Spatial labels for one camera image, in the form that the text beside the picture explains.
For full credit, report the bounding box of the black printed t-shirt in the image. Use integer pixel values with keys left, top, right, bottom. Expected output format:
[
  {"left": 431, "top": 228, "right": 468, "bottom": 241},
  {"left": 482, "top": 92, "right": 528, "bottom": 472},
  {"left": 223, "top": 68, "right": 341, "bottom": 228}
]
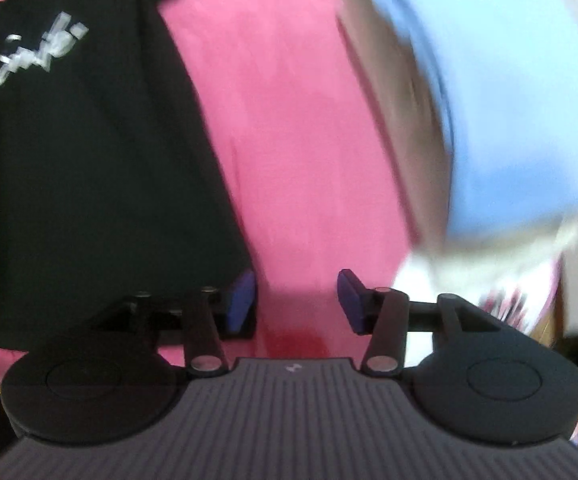
[{"left": 0, "top": 0, "right": 255, "bottom": 350}]

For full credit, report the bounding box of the light blue garment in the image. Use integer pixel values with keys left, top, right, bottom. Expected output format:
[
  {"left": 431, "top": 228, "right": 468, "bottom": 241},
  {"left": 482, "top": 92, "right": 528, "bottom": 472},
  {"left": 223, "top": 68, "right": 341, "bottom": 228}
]
[{"left": 349, "top": 0, "right": 578, "bottom": 241}]

